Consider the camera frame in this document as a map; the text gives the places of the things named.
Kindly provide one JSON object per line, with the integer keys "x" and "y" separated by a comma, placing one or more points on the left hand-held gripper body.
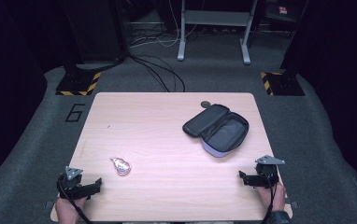
{"x": 74, "y": 184}

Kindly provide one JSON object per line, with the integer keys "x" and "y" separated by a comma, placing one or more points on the black stand base hazard tape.
{"x": 282, "y": 83}
{"x": 78, "y": 83}

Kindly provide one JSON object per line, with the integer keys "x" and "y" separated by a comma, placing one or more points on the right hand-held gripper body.
{"x": 267, "y": 174}

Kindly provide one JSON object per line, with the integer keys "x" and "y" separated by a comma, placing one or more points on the round dark table grommet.
{"x": 204, "y": 104}

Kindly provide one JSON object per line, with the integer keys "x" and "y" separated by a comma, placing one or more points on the person's left hand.
{"x": 68, "y": 209}

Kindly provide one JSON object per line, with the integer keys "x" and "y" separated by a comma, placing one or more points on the person's right hand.
{"x": 268, "y": 196}

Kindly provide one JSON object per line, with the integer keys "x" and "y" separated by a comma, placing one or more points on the white metal desk frame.
{"x": 217, "y": 18}

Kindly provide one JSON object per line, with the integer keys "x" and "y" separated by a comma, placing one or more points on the open black grey pencil case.
{"x": 220, "y": 130}

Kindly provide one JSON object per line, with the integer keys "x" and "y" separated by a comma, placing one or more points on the large black cabinet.
{"x": 95, "y": 31}

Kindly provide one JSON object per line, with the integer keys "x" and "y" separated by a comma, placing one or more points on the black device with red label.
{"x": 278, "y": 11}

